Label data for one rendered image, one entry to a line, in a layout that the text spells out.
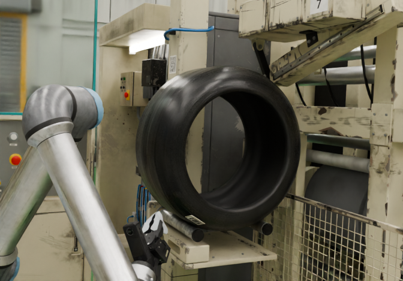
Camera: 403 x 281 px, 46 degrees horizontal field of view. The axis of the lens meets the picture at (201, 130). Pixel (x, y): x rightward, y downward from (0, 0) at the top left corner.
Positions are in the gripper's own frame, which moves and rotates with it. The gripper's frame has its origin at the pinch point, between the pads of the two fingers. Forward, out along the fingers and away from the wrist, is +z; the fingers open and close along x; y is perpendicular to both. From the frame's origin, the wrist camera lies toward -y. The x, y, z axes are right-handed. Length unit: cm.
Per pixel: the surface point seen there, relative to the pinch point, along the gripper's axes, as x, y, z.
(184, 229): -5.3, 20.7, 12.2
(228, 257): 3.7, 37.5, 10.8
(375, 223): 56, 39, 14
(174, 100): 9.1, -18.1, 31.9
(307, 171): 15, 79, 94
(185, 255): -3.8, 23.3, 2.4
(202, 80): 18.0, -17.4, 39.7
